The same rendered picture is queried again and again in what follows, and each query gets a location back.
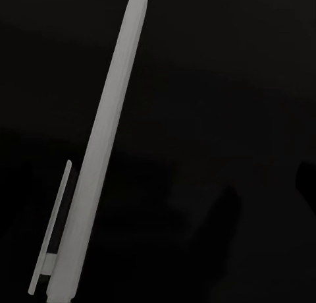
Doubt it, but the pen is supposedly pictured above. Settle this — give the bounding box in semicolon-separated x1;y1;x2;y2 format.
28;0;148;303

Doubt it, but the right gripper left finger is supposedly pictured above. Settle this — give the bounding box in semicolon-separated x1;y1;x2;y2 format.
0;163;34;241

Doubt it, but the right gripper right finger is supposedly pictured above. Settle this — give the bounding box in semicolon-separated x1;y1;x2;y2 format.
295;162;316;215

